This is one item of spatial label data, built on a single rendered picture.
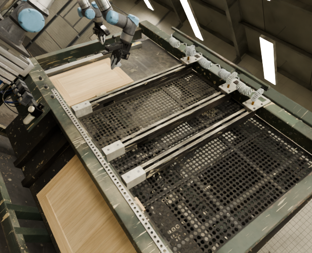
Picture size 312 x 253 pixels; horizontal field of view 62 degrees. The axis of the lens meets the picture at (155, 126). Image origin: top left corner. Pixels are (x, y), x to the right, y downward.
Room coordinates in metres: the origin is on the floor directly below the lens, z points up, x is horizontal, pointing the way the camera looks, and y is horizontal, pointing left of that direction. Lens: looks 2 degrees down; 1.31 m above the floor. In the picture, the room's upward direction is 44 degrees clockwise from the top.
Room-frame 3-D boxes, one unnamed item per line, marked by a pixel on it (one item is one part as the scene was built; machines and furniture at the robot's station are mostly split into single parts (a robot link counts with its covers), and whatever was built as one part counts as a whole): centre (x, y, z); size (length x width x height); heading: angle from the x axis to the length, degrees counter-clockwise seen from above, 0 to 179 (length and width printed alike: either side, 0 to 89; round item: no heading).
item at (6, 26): (1.44, 0.94, 1.09); 0.15 x 0.15 x 0.10
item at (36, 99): (1.91, 0.87, 0.69); 0.50 x 0.14 x 0.24; 56
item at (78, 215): (1.64, -0.10, 0.53); 0.90 x 0.02 x 0.55; 56
